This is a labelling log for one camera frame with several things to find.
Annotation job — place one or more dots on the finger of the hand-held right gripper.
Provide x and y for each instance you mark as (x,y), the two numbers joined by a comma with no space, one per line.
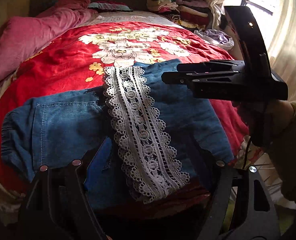
(208,66)
(203,78)

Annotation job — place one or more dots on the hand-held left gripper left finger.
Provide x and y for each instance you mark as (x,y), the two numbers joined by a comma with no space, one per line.
(88,158)

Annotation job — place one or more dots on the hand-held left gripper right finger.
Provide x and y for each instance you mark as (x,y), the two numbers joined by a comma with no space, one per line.
(210,160)

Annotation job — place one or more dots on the person's right forearm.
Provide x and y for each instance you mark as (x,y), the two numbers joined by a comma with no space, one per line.
(293,155)

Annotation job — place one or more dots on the person's right hand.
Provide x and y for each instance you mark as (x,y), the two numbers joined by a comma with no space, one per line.
(280,120)

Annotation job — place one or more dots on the lavender cloth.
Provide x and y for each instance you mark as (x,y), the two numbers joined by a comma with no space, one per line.
(218,37)

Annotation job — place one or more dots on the pile of folded clothes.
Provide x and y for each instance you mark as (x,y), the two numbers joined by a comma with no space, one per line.
(183,10)

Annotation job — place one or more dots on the cream curtain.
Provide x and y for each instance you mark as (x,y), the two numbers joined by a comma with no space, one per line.
(214,0)

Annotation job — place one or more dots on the red floral blanket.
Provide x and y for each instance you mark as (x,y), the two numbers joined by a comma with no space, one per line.
(63,55)

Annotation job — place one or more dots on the patterned pillow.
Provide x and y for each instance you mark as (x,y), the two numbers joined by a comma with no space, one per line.
(110,6)

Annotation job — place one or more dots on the pink quilt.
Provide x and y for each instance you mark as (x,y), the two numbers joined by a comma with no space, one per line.
(25,37)

